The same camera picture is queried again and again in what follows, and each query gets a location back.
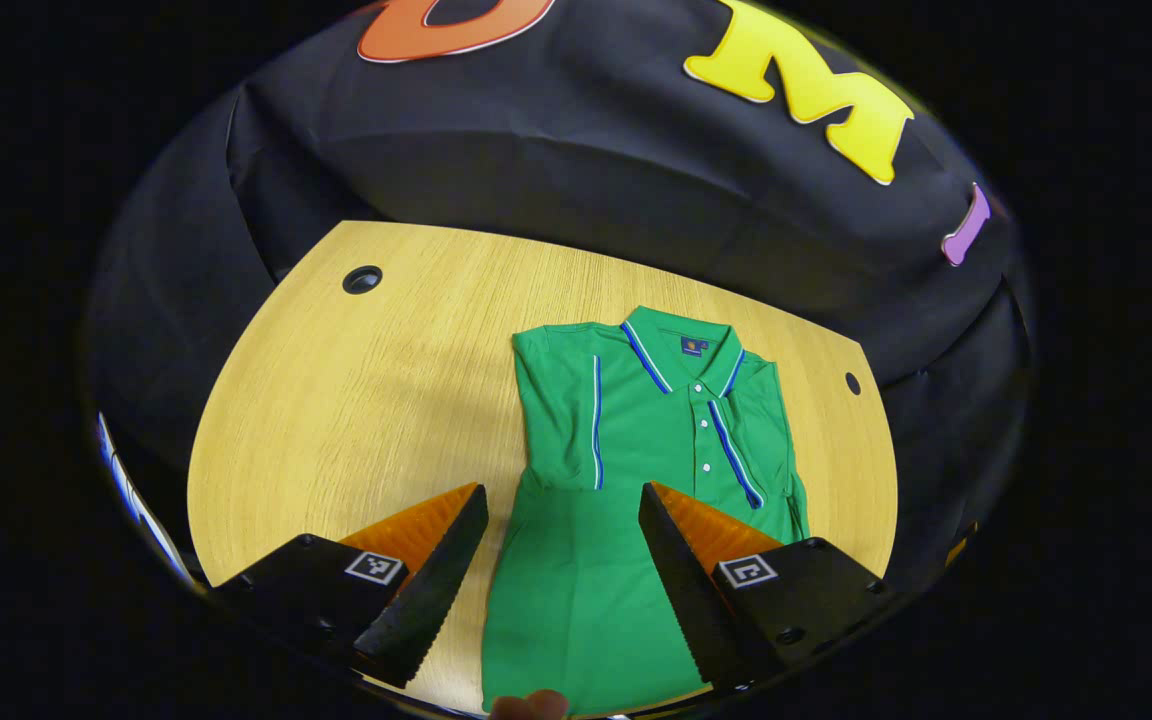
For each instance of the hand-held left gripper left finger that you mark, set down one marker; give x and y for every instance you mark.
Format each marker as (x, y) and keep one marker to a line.
(431, 590)

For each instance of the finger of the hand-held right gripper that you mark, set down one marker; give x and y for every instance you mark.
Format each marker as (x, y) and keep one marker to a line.
(958, 548)

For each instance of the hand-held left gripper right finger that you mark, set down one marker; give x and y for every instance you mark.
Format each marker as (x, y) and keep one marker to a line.
(691, 600)

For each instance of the green T-shirt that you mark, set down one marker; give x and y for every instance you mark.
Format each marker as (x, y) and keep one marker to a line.
(576, 600)

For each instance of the black table grommet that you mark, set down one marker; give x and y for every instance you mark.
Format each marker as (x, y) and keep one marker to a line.
(852, 383)
(362, 279)

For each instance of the white object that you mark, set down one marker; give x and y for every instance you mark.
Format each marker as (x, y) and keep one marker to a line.
(141, 505)

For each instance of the black backdrop cloth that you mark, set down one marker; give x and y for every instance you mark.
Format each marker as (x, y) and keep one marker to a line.
(586, 170)

